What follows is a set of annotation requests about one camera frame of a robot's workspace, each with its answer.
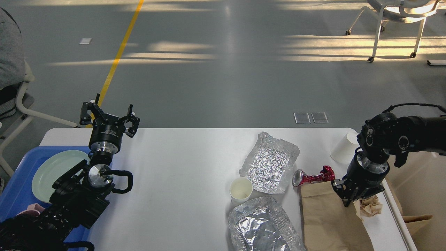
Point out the person in grey sweater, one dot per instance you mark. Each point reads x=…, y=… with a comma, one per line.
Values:
x=12, y=69

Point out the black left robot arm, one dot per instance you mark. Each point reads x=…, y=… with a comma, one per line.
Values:
x=102, y=178

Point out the translucent plastic cup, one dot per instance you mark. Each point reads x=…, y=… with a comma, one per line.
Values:
x=344, y=150

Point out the blue plastic tray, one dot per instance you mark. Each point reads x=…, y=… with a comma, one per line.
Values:
x=15, y=188

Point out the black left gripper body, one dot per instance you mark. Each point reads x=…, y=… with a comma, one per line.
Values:
x=107, y=135

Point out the brown paper in bin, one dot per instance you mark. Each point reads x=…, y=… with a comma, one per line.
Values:
x=413, y=223

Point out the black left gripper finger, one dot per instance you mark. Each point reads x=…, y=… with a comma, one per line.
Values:
x=130, y=117
x=91, y=113

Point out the white plastic bin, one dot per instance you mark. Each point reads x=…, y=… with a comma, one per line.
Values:
x=420, y=188

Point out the white chair left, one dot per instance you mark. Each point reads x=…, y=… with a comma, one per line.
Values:
x=13, y=125

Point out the brown paper bag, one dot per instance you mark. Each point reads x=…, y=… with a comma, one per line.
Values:
x=328, y=224

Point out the white office chair right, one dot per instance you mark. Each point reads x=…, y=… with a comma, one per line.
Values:
x=400, y=11

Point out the crumpled brown paper ball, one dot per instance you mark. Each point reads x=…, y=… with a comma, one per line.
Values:
x=367, y=208

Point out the white floor marker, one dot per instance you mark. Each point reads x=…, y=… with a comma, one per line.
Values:
x=85, y=41

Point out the light green plate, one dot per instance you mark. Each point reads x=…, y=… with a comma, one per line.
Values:
x=51, y=170

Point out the white paper cup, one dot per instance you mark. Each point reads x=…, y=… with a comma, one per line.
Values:
x=240, y=190

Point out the crushed red soda can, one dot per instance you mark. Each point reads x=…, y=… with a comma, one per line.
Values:
x=300, y=177

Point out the foil container lower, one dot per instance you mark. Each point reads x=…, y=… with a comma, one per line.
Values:
x=261, y=224

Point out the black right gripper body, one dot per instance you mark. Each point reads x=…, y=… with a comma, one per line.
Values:
x=364, y=171

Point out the crumpled foil upper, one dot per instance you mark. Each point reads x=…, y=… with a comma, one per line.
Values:
x=269, y=165

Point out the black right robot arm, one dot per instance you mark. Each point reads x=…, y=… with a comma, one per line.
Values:
x=382, y=136

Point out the pink mug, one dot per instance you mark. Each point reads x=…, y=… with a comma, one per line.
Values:
x=33, y=210

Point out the clear floor plate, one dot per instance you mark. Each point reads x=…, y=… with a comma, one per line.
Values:
x=302, y=118
x=319, y=117

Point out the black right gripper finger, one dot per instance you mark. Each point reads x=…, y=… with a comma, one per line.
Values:
x=343, y=191
x=366, y=191

